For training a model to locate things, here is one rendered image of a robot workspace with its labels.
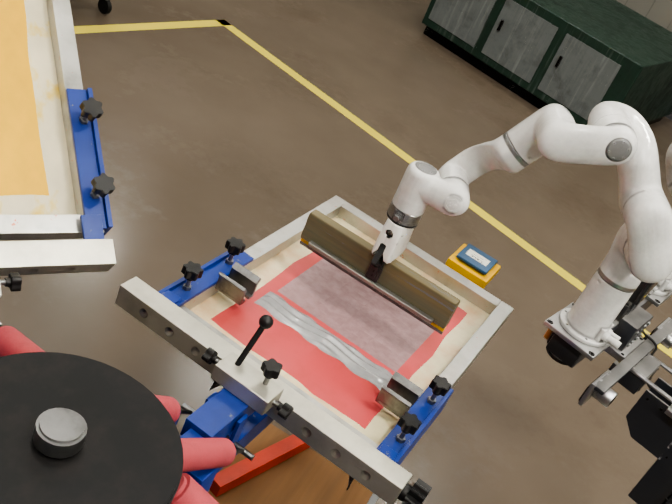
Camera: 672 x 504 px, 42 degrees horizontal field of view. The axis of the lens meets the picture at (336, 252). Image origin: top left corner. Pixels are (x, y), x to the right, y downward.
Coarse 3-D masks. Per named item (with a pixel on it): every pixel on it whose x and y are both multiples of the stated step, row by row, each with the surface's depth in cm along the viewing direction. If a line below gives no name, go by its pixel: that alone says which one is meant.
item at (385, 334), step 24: (360, 312) 213; (384, 312) 217; (456, 312) 228; (336, 336) 202; (360, 336) 205; (384, 336) 209; (408, 336) 212; (432, 336) 216; (312, 360) 192; (336, 360) 195; (384, 360) 201; (408, 360) 205; (312, 384) 186; (336, 384) 189; (360, 384) 192; (336, 408) 183; (360, 408) 185
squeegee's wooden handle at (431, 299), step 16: (320, 224) 206; (336, 224) 206; (320, 240) 208; (336, 240) 205; (352, 240) 203; (352, 256) 205; (368, 256) 203; (384, 272) 202; (400, 272) 200; (416, 272) 201; (400, 288) 201; (416, 288) 199; (432, 288) 198; (416, 304) 201; (432, 304) 199; (448, 304) 197; (448, 320) 198
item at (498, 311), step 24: (360, 216) 243; (264, 240) 217; (288, 240) 222; (432, 264) 237; (456, 288) 235; (480, 288) 235; (192, 312) 185; (504, 312) 230; (480, 336) 217; (456, 360) 205; (288, 384) 178; (360, 432) 174
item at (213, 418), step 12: (216, 396) 161; (228, 396) 162; (204, 408) 157; (216, 408) 158; (228, 408) 160; (240, 408) 161; (192, 420) 154; (204, 420) 155; (216, 420) 156; (228, 420) 157; (204, 432) 153; (216, 432) 154; (228, 432) 160
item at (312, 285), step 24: (312, 264) 222; (264, 288) 207; (288, 288) 210; (312, 288) 214; (336, 288) 218; (360, 288) 221; (240, 312) 197; (264, 312) 200; (312, 312) 206; (336, 312) 210; (240, 336) 190; (264, 336) 193; (288, 336) 196; (288, 360) 189
